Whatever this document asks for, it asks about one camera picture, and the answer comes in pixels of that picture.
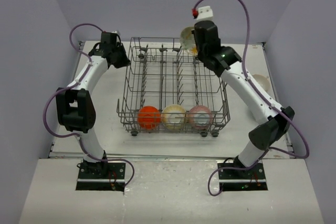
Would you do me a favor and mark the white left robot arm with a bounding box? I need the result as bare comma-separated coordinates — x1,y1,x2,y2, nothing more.
56,31,130,178

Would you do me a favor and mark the floral white bowl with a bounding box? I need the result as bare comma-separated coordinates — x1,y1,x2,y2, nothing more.
180,27,197,57

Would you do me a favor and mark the beige white bowl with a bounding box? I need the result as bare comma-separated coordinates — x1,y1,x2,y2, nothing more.
253,74,271,92

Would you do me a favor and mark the yellow rimmed white bowl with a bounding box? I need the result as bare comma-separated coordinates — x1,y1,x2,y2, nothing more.
161,104,186,131

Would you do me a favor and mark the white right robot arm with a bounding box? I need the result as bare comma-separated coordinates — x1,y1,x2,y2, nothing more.
193,20,295,178

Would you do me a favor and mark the orange bowl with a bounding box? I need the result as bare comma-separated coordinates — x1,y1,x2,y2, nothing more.
138,105,161,130

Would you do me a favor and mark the pink rimmed white bowl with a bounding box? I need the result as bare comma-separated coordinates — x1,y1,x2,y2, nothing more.
187,105,213,130

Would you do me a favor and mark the grey wire dish rack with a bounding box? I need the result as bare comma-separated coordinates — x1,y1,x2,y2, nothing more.
117,37,230,137

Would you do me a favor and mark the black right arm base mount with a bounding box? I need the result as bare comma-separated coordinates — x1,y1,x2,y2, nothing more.
217,159,268,191

